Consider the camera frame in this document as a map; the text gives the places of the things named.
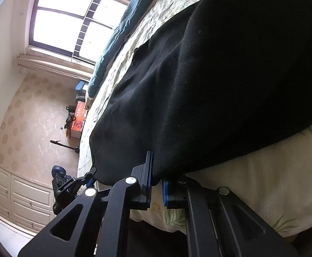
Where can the black pants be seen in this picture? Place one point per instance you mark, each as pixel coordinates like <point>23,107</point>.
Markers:
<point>219,80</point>

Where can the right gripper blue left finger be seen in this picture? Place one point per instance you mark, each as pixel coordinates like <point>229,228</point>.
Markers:
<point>141,199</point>

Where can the blue box near bed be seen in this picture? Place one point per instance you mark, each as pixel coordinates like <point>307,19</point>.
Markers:
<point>79,87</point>

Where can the orange box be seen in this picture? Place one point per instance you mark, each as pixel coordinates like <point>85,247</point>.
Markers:
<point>78,120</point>

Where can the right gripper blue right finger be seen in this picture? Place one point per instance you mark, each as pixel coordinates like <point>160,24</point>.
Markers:
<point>174,192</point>

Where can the bright window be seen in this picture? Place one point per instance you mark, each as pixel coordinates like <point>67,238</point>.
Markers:
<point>79,29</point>

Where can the floral white bed cover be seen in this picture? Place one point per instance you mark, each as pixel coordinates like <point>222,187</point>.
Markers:
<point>276,182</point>

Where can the white drawer cabinet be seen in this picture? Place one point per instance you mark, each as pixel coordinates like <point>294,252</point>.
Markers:
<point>24,203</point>

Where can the black stand on floor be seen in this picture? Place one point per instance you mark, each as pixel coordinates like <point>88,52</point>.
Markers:
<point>75,149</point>

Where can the dark teal blanket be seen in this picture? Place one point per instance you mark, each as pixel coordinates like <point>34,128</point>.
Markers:
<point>133,13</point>

